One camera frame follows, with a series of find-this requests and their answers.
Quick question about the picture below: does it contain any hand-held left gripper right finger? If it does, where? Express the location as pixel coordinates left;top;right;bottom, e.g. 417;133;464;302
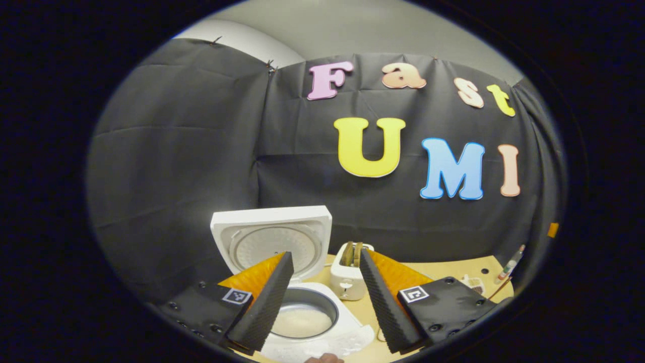
359;248;504;354

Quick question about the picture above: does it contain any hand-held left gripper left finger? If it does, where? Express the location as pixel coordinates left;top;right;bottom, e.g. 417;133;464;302
151;251;295;356

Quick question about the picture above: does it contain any white rice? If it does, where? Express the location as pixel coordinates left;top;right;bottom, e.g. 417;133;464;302
272;308;333;339

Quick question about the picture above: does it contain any brown wooden spoon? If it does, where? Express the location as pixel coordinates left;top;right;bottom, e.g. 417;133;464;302
486;276;513;301

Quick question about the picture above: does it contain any white rice cooker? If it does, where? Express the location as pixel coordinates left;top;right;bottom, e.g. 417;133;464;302
210;205;376;363

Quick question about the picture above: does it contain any white toaster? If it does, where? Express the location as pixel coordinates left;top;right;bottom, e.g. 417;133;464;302
330;241;376;301

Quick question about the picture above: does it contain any clear plastic bottle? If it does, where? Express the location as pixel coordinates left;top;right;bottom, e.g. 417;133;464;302
495;244;526;285

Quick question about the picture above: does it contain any white divided dish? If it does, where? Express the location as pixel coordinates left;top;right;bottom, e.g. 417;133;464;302
460;274;487;296

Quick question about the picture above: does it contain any black backdrop cloth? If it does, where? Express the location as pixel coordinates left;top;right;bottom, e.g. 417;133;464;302
86;38;567;303

